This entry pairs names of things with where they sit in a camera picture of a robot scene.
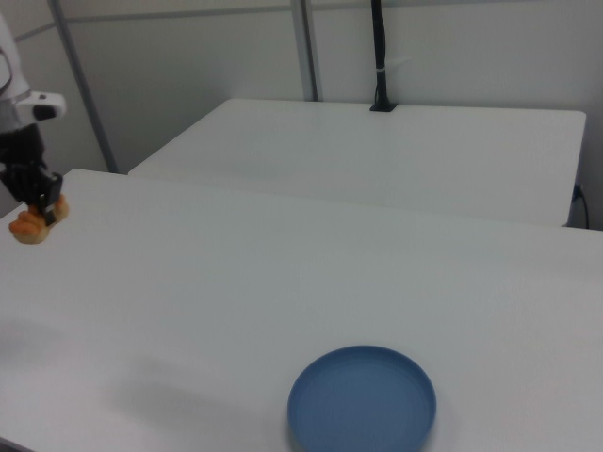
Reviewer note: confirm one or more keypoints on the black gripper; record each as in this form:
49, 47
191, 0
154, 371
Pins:
21, 146

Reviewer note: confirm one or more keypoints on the orange glazed bread loaf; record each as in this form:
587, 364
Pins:
28, 230

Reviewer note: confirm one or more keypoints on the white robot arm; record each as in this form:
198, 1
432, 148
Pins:
14, 70

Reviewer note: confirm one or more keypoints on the blue round plate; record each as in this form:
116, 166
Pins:
363, 400

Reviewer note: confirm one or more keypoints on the grey metal partition post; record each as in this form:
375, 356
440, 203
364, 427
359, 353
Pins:
307, 47

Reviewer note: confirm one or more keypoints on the black camera pole, white tie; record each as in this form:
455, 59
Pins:
380, 56

